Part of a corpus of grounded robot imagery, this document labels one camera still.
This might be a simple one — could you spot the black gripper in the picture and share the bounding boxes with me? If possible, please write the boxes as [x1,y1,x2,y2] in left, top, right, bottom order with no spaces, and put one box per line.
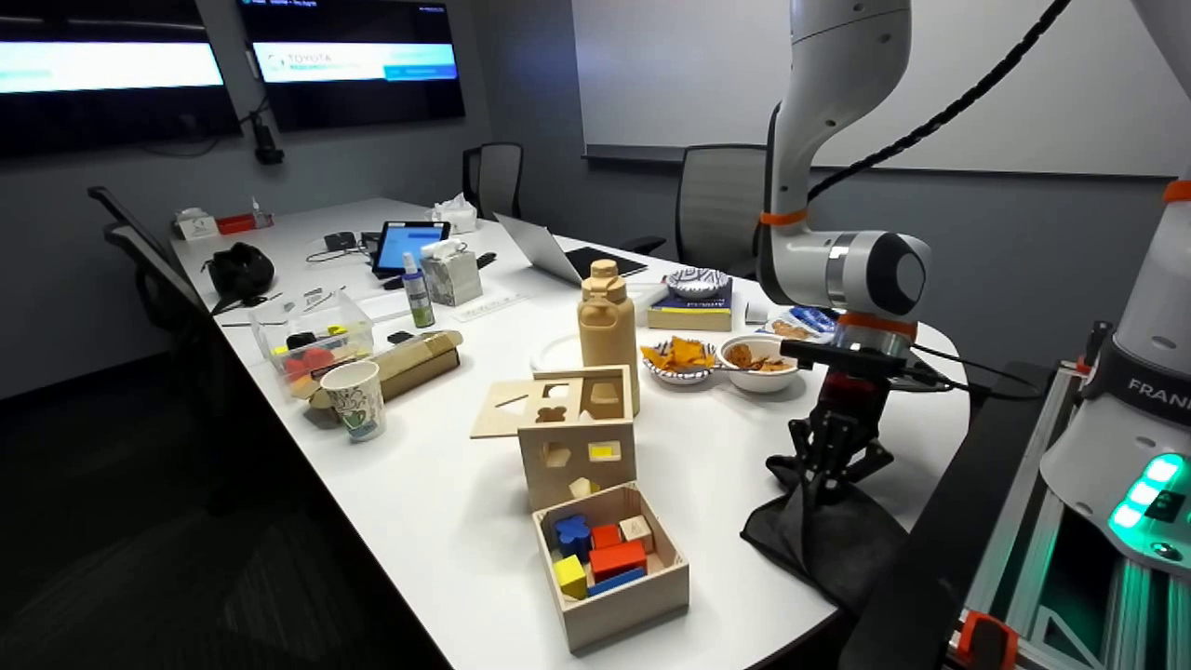
[764,370,900,502]

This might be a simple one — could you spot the black towel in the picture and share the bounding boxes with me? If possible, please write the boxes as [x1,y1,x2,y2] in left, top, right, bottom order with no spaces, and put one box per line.
[741,482,911,614]

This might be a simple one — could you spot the white bowl of snacks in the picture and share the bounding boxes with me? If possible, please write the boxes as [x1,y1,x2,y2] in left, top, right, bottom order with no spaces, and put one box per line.
[720,328,803,397]

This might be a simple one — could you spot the blue snack bag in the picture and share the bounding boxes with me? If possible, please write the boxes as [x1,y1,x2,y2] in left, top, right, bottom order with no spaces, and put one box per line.
[772,303,843,348]

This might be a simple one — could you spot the small bowl of orange chips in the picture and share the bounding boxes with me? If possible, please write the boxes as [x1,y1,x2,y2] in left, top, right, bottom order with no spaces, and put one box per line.
[641,333,726,390]

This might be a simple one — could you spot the blue and yellow book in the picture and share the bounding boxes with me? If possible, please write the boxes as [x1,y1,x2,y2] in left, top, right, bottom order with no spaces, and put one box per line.
[646,292,736,335]

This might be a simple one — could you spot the blue patterned paper bowl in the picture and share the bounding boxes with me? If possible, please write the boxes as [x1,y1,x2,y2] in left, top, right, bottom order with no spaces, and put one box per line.
[664,265,734,303]

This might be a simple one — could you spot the red block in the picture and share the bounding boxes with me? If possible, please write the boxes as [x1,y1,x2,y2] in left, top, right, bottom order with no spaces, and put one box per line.
[585,520,651,582]

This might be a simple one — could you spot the blue square block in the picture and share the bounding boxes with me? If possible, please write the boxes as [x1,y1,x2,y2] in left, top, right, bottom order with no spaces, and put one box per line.
[592,564,651,601]

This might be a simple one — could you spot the wooden shape sorter box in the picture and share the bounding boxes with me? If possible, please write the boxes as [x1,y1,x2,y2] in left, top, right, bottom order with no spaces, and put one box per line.
[513,365,646,514]

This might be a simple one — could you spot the wooden box of blocks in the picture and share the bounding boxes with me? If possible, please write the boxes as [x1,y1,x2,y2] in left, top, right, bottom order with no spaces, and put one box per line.
[529,482,693,659]

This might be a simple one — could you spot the wooden bottle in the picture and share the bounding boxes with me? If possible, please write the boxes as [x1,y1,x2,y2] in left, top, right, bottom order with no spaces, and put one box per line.
[574,257,646,418]

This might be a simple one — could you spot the blue round block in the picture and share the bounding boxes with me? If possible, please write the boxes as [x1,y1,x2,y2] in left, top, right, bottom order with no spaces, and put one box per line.
[553,510,597,559]

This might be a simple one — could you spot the black office chair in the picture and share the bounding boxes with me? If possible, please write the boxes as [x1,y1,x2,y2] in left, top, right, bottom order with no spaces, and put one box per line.
[460,138,529,225]
[673,143,773,278]

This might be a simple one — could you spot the yellow block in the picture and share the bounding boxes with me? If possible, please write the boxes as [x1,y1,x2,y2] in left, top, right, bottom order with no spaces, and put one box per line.
[553,551,592,602]

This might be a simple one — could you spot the wooden shape sorter lid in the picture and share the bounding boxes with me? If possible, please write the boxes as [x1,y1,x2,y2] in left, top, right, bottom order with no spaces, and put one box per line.
[468,377,587,444]

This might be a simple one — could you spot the white tissue box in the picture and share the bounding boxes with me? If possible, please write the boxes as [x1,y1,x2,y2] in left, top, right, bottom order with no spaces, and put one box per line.
[420,240,488,310]

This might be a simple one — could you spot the brown cardboard tube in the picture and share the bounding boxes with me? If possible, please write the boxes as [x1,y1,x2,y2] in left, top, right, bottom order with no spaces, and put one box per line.
[302,328,468,431]

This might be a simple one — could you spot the crumpled white tissues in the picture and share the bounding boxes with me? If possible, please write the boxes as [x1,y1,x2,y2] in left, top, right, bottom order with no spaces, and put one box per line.
[434,191,484,234]

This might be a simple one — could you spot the tablet with blue screen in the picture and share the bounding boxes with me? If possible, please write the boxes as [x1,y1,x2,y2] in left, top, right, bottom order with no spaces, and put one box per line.
[368,221,453,278]

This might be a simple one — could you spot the patterned paper cup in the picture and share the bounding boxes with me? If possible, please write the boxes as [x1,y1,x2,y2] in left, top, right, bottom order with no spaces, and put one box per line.
[316,359,391,446]

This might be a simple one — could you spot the clear plastic bin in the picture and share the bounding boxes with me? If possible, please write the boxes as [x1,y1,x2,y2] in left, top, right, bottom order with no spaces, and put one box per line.
[251,287,378,380]

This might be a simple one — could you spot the small white box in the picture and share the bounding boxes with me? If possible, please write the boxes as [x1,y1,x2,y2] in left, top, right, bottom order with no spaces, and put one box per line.
[172,204,224,245]

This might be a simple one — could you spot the grey mesh office chair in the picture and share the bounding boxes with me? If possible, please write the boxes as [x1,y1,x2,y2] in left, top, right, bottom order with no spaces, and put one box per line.
[87,184,214,333]

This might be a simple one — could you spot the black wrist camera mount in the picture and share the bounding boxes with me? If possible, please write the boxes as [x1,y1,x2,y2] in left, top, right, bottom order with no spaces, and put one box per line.
[777,335,960,395]

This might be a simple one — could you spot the aluminium robot stand frame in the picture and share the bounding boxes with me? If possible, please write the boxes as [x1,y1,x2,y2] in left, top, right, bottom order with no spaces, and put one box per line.
[946,359,1191,670]

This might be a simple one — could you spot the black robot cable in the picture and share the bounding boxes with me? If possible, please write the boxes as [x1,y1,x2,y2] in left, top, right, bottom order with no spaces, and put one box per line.
[803,0,1081,204]

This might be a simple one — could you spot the wall whiteboard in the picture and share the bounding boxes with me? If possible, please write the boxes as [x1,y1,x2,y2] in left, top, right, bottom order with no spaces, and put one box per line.
[571,0,1191,184]

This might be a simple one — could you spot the wall monitor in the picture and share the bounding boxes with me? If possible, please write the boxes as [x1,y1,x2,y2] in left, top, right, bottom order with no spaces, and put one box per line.
[237,0,468,129]
[0,0,241,143]

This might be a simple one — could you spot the camera on stand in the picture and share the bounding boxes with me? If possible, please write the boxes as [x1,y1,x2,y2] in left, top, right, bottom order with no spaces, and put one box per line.
[194,0,286,168]

